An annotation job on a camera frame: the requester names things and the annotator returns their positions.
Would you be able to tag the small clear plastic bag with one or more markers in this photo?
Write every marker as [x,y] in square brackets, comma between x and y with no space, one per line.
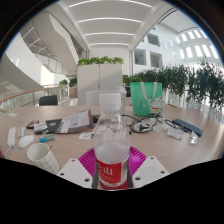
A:
[193,137]

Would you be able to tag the white computer mouse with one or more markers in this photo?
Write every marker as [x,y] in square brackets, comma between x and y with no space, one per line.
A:
[26,141]

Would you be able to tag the white grid-pattern cup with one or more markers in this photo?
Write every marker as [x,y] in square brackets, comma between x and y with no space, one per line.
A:
[41,156]

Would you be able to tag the clear red-labelled water bottle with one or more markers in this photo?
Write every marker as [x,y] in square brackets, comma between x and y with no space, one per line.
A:
[111,133]

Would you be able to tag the clear shaker bottle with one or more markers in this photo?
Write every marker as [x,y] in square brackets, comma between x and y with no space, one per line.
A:
[123,100]

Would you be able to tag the dark red phone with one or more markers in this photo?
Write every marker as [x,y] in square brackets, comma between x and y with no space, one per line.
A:
[31,124]

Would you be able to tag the glass railing wooden handrail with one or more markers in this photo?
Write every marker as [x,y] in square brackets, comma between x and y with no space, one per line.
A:
[26,95]

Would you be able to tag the small white case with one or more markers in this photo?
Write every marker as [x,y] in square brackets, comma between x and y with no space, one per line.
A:
[22,132]

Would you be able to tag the brown planter with plants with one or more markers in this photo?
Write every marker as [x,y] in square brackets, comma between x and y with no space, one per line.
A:
[68,88]

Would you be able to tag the group of ceiling lights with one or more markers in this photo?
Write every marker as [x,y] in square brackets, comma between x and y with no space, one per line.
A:
[110,23]

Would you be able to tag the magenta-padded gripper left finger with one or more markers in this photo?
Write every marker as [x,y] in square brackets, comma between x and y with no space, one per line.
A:
[73,171]

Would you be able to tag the green plants atop cabinet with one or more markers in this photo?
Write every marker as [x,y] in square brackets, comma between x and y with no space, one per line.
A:
[100,60]

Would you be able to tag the white chair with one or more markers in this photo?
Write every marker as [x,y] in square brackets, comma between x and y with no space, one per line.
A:
[91,98]

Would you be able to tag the row of green hedge plants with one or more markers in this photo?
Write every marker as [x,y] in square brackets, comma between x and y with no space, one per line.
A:
[186,80]

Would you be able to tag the white paper note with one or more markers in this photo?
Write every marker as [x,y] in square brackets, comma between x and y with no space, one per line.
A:
[12,114]

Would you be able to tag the white tissue packet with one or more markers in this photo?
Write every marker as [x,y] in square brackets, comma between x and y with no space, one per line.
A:
[175,133]

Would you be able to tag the white cabinet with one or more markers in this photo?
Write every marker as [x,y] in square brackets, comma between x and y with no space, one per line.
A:
[100,80]

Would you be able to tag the black office chair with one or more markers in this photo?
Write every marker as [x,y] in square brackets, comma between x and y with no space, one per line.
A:
[48,100]

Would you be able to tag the green tote bag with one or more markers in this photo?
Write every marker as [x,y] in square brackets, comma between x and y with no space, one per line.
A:
[145,98]

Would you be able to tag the black tablet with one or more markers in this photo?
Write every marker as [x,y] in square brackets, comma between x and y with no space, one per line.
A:
[53,126]

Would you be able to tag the white paper card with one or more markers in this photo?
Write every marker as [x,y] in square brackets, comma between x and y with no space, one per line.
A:
[40,126]

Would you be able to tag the white power strip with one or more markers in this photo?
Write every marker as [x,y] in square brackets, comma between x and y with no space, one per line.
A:
[11,136]

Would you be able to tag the colourful leaflet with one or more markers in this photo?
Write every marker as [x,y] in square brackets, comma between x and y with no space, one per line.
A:
[86,135]

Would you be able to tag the open paper booklet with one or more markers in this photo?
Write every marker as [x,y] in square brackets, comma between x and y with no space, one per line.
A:
[76,121]

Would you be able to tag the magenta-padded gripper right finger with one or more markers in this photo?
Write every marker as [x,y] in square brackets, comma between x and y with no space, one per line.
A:
[150,170]

